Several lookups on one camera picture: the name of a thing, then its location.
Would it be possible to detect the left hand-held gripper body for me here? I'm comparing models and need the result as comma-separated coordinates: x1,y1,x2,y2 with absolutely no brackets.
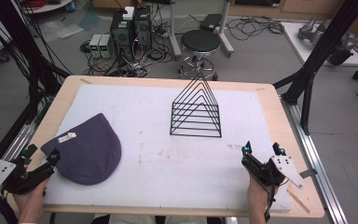
0,155,56,196

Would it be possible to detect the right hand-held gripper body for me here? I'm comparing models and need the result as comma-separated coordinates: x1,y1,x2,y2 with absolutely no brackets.
241,154,304,189

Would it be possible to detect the purple knitted beanie hat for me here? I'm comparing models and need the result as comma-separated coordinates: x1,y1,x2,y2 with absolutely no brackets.
40,112,122,187

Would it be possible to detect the person's left hand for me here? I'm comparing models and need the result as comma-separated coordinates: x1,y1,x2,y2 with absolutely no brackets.
13,177,51,222

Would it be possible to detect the person's right hand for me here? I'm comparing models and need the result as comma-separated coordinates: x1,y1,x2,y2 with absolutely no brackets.
246,172,280,221

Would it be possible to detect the light wooden table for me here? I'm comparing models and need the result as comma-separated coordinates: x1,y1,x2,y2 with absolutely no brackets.
6,75,325,219

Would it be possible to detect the grey tape strip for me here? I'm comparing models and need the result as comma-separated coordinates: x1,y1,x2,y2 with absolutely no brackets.
298,168,319,180

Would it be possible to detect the thin wooden stick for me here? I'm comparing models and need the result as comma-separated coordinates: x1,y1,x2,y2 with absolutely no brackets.
286,188,311,215

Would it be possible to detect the white foam mat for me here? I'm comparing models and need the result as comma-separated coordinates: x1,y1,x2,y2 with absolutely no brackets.
42,83,293,213

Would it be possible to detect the white platform board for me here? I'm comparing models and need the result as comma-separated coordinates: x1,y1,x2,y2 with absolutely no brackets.
281,21,358,68

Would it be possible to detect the black round stool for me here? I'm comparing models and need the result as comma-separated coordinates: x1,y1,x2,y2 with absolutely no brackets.
178,29,222,81

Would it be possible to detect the grey power supply unit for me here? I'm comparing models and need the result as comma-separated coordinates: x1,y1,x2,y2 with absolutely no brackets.
89,34,103,59
99,34,115,59

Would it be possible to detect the clear plastic sheet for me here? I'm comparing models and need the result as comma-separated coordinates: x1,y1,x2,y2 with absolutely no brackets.
38,11,102,43

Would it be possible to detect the black flat device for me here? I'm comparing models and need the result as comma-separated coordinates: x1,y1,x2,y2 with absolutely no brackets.
199,13,224,33

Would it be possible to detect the grey metal stand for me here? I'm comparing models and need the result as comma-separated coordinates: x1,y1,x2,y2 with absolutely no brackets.
168,0,235,60

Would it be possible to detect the black computer tower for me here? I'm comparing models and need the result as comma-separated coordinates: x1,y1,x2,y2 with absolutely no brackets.
132,5,153,51
109,9,135,61

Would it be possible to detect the white round table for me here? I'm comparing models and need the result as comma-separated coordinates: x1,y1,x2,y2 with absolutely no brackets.
21,0,75,15

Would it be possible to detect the white box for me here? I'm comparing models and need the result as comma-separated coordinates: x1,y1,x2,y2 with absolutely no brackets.
121,6,135,21

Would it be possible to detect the aluminium rail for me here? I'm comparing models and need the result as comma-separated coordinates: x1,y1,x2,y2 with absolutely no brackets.
0,101,46,213
280,95,350,224

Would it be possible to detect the right hand-held gripper cable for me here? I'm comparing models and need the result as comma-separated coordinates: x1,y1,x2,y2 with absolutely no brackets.
262,175,281,224

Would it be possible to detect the hand-held gripper cable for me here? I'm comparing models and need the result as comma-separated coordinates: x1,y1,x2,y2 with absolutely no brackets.
262,175,281,224
0,181,21,224

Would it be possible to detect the left hand-held gripper cable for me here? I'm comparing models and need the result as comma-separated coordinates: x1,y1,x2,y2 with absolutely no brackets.
0,181,21,224

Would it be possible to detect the black wire triangular rack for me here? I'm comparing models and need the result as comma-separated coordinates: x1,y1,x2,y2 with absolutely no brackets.
169,71,223,139

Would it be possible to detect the black metal frame with cables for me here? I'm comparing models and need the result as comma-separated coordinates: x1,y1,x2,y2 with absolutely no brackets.
0,0,73,125

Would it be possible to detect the tangle of floor cables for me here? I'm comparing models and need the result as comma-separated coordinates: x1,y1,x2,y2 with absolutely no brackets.
79,18,176,78

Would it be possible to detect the black floor cable bundle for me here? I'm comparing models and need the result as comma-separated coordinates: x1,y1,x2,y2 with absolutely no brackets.
226,15,285,42

